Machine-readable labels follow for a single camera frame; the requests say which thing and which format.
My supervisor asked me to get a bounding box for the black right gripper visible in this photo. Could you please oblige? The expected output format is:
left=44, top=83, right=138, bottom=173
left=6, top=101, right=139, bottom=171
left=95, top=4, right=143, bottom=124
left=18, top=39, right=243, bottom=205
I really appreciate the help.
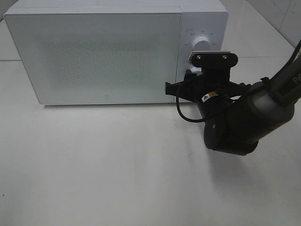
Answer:
left=165, top=69, right=249, bottom=104

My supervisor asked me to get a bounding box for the white microwave knob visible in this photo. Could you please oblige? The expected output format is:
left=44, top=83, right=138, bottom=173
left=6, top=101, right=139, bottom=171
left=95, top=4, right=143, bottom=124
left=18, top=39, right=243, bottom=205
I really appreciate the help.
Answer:
left=190, top=67, right=202, bottom=74
left=192, top=35, right=212, bottom=51

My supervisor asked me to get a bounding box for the white microwave door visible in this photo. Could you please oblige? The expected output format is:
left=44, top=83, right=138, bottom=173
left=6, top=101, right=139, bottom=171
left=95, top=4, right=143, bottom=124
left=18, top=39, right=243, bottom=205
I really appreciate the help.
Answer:
left=5, top=12, right=182, bottom=105

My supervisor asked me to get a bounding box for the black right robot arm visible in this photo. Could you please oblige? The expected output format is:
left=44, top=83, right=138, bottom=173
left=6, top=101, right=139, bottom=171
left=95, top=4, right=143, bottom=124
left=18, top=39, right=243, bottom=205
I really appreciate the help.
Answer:
left=165, top=45, right=301, bottom=156

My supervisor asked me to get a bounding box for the white microwave oven body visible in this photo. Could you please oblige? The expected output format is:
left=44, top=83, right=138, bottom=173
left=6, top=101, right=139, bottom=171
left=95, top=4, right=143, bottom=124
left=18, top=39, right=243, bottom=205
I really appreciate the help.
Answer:
left=7, top=0, right=229, bottom=107

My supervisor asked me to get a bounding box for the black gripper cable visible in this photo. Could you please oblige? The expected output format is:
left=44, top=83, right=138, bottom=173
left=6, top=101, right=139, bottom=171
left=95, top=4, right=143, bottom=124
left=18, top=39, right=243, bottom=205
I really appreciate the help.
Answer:
left=175, top=84, right=250, bottom=123

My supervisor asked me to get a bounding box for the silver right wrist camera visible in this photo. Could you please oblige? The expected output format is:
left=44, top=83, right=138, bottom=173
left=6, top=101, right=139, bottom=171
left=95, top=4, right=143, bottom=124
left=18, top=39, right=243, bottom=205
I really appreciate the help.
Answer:
left=188, top=51, right=238, bottom=68

